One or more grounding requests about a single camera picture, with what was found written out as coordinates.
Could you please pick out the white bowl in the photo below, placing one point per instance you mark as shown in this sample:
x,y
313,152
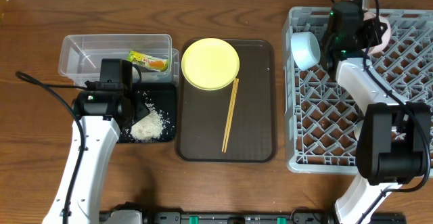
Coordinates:
x,y
386,34

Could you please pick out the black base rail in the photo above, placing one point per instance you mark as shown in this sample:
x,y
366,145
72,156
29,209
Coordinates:
x,y
135,213

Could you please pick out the yellow plate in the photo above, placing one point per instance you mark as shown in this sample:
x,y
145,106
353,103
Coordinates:
x,y
210,64

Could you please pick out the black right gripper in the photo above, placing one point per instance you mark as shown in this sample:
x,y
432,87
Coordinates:
x,y
373,32

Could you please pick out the light blue bowl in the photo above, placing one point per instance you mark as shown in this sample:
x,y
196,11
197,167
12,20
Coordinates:
x,y
305,50

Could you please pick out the brown serving tray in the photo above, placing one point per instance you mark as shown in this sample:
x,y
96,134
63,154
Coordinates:
x,y
203,114

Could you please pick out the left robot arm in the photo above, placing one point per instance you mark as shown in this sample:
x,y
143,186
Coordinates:
x,y
78,198

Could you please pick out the rice pile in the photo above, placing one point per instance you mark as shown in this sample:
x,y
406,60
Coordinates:
x,y
149,126

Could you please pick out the clear plastic bin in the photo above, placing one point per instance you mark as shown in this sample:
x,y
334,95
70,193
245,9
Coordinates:
x,y
81,56

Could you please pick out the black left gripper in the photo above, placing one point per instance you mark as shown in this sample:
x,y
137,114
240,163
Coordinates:
x,y
141,112

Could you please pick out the grey dishwasher rack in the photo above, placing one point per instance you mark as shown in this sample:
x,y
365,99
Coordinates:
x,y
320,116

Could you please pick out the black plastic tray bin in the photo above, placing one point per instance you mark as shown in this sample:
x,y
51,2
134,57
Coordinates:
x,y
162,95

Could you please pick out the green snack wrapper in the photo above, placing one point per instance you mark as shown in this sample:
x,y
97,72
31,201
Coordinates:
x,y
147,61

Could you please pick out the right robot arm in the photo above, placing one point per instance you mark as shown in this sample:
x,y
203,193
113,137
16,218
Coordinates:
x,y
393,148

